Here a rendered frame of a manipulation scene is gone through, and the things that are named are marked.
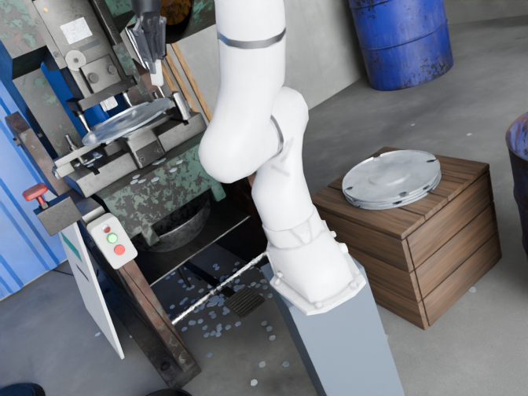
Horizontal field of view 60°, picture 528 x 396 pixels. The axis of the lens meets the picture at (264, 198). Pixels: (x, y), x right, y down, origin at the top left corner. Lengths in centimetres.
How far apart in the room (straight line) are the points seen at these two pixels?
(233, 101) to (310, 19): 274
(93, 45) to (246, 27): 83
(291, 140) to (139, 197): 64
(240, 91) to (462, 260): 92
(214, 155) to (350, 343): 54
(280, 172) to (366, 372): 53
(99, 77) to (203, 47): 161
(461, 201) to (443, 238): 12
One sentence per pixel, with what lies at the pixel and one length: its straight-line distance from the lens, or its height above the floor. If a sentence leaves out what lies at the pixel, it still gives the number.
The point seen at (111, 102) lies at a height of 84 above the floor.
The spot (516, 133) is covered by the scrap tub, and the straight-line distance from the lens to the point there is 137.
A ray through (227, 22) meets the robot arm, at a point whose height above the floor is 99.
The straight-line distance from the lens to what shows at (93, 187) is 143.
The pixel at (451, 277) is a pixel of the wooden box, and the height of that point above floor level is 10.
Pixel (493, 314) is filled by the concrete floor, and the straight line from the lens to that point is 147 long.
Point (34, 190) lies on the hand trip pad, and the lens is 130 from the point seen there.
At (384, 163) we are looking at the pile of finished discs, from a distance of 150.
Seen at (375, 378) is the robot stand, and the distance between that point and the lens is 118.
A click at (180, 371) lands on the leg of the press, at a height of 3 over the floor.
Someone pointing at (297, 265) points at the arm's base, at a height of 53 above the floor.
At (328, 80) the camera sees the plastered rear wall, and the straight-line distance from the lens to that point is 358.
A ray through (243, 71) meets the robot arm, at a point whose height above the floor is 92.
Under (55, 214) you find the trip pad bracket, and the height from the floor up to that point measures 68.
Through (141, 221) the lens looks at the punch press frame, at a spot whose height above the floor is 53.
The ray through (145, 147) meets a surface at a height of 70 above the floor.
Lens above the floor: 105
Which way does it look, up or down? 26 degrees down
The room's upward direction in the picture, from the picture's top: 22 degrees counter-clockwise
